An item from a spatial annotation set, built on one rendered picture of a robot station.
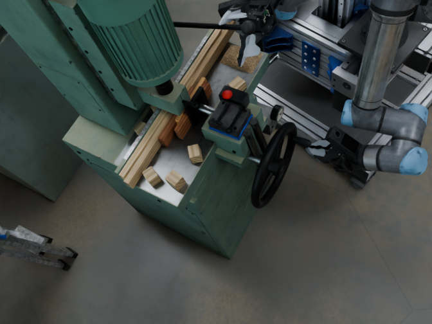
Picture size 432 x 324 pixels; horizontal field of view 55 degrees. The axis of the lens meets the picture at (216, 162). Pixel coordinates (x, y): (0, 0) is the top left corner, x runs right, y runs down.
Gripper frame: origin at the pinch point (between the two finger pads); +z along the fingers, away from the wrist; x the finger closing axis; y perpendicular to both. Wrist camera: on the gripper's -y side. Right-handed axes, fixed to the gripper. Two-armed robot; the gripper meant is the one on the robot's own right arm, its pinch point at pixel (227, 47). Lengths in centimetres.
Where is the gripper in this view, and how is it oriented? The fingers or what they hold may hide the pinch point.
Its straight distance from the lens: 113.5
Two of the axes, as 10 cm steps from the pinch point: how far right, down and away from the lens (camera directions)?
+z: -4.8, 8.2, -3.1
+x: 3.8, 5.2, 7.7
